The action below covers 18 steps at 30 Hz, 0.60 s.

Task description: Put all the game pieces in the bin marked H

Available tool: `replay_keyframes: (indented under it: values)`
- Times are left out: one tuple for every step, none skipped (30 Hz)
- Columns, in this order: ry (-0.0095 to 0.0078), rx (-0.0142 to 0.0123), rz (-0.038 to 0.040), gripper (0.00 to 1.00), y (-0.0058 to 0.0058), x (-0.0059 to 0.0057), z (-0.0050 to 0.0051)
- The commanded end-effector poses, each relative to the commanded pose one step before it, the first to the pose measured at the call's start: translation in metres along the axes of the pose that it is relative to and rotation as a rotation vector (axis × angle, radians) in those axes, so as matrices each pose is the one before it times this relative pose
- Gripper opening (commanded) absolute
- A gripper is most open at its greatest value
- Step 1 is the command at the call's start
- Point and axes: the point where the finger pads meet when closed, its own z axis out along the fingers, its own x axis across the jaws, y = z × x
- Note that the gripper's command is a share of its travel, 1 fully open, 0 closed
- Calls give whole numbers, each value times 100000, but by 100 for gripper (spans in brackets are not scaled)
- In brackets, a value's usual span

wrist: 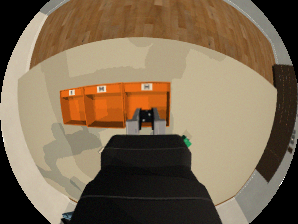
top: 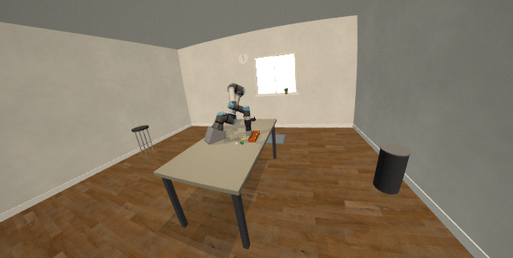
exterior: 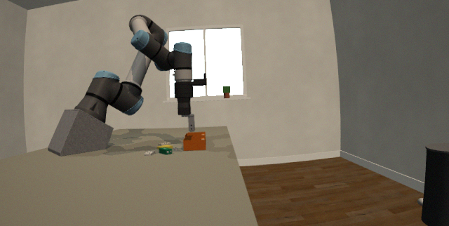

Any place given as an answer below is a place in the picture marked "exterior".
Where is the orange three-compartment bin rack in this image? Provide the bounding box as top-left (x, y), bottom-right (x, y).
top-left (183, 132), bottom-right (206, 151)

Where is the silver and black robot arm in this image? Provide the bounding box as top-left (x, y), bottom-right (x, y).
top-left (74, 15), bottom-right (192, 123)

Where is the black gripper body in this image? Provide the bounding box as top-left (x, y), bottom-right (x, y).
top-left (172, 69), bottom-right (206, 115)

